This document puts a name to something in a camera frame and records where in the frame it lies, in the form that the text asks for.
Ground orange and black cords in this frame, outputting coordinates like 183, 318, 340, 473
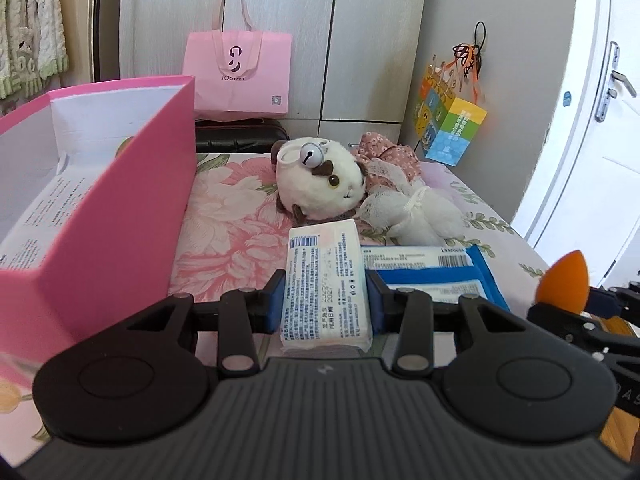
446, 21, 488, 103

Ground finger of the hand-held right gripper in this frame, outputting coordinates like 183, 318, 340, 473
589, 285, 640, 322
527, 304, 608, 356

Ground white tissue pack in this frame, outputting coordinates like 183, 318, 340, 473
280, 219, 373, 358

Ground orange makeup sponge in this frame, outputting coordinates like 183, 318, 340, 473
535, 250, 590, 313

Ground white hamster plush with bell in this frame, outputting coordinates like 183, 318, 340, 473
270, 136, 370, 226

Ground black suitcase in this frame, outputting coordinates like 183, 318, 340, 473
194, 117, 291, 153

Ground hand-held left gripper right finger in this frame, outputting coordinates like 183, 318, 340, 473
365, 269, 526, 378

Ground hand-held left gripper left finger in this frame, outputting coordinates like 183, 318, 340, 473
125, 270, 287, 380

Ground cream knit hanging garment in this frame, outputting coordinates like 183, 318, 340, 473
0, 0, 70, 101

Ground silver door handle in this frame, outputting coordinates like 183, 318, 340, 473
595, 42, 638, 123

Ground white door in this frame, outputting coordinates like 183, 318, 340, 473
510, 0, 640, 291

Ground pink shopping bag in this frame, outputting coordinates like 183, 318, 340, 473
181, 0, 293, 122

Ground pink floral doll dress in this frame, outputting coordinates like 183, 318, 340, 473
350, 130, 426, 188

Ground white mesh bath sponge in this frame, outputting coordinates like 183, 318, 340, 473
359, 160, 465, 247

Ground colourful paper gift bag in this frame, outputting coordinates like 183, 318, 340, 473
412, 52, 488, 167

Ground blue and white packet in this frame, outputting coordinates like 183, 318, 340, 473
361, 244, 511, 313

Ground pale wooden wardrobe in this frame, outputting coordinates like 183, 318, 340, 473
119, 0, 430, 153

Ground large pink box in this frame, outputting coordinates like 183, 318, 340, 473
0, 76, 197, 356

